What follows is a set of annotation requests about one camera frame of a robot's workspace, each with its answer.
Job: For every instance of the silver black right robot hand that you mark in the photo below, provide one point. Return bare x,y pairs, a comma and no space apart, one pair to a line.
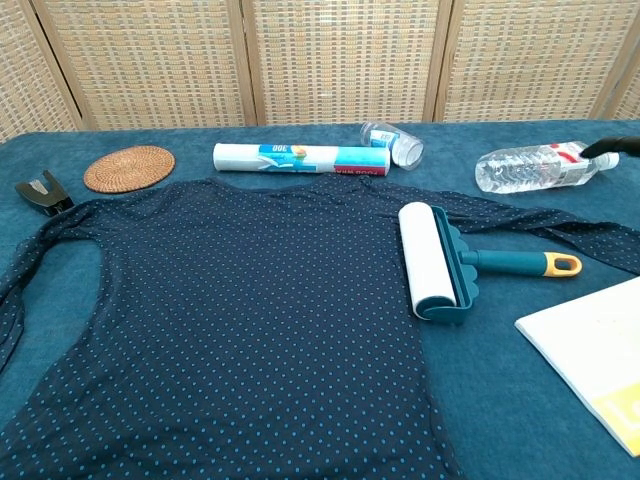
617,142

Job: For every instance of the teal white lint roller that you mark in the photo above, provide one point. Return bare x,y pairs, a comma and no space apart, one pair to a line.
430,260

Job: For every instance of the white food wrap roll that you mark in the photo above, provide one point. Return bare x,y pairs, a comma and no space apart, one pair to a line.
300,160

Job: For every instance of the navy polka dot shirt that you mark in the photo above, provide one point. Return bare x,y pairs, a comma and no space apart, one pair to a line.
250,325

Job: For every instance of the clear plastic water bottle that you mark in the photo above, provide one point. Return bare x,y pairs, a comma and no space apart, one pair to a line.
525,167

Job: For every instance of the white yellow notebook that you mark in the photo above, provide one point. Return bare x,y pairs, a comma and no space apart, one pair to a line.
590,340

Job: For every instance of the clear plastic cup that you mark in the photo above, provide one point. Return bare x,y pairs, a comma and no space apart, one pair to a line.
397,145

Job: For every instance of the teal table cloth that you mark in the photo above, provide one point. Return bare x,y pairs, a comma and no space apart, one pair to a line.
500,380

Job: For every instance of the woven folding screen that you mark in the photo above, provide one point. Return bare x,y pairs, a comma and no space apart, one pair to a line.
340,60

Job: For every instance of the round woven rattan coaster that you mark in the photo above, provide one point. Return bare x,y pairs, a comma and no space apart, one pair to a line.
129,168

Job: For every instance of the black stapler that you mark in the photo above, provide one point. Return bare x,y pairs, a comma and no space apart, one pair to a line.
46,197

